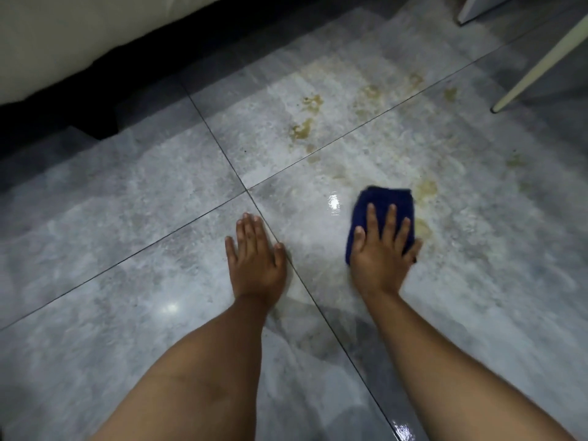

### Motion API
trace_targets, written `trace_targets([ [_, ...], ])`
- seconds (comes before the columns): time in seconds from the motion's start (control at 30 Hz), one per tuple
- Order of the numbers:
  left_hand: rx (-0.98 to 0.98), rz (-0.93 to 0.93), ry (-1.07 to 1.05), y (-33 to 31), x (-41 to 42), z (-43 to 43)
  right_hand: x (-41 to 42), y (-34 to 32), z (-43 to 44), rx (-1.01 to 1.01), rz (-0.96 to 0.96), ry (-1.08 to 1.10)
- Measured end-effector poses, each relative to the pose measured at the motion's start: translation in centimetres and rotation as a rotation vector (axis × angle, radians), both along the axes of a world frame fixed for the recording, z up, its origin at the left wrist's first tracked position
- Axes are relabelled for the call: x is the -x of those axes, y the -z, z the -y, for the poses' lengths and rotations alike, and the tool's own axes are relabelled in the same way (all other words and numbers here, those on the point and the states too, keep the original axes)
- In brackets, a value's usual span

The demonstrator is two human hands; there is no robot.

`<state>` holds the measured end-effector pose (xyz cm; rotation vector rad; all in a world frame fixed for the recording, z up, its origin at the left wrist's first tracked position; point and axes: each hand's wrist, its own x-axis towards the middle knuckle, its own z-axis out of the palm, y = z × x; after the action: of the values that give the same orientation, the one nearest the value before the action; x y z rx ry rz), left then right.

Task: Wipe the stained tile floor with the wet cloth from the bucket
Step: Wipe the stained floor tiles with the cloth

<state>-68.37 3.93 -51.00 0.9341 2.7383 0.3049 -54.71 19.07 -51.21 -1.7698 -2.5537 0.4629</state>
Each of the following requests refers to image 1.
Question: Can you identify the person's left hand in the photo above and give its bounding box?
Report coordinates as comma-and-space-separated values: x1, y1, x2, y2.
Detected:
224, 213, 288, 302

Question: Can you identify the person's right hand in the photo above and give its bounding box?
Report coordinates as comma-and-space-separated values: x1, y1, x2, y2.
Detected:
351, 203, 423, 295

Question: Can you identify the dark blue cleaning cloth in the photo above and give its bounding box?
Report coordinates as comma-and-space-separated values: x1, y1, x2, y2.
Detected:
345, 185, 418, 267

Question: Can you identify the person's left forearm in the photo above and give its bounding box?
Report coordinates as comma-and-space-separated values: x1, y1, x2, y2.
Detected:
89, 293, 277, 441

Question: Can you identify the person's right forearm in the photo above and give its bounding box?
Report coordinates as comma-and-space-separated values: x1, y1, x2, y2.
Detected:
367, 289, 580, 441

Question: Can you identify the brown liquid spill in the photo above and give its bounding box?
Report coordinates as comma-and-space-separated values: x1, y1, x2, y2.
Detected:
288, 71, 526, 241

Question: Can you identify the white slanted chair leg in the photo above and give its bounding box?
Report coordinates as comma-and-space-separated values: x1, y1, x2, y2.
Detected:
490, 13, 588, 114

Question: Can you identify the white sofa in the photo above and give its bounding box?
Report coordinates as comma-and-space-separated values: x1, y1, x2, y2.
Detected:
0, 0, 230, 106

